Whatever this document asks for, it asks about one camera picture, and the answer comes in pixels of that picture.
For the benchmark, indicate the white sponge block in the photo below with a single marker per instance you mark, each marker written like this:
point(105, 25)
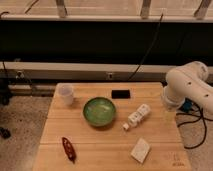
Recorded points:
point(140, 150)

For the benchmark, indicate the red chili pepper toy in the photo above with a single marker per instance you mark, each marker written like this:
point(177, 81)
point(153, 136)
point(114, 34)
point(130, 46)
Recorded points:
point(69, 150)

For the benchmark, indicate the green ceramic bowl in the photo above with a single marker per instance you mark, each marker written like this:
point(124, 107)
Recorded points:
point(99, 111)

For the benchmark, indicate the grey wall rail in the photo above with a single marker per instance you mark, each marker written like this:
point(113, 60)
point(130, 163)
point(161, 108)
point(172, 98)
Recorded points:
point(77, 72)

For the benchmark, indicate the black object on floor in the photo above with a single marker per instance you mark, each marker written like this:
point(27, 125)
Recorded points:
point(5, 133)

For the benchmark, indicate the blue floor box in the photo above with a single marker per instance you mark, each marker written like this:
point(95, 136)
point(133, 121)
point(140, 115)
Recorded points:
point(187, 105)

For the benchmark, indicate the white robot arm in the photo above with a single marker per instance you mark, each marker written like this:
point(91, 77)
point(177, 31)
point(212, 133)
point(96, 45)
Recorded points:
point(188, 81)

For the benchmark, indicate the black rectangular block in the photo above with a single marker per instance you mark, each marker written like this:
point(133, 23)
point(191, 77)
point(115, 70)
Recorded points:
point(120, 94)

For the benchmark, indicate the white ceramic cup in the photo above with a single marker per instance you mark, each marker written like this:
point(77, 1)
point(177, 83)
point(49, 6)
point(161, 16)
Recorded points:
point(66, 93)

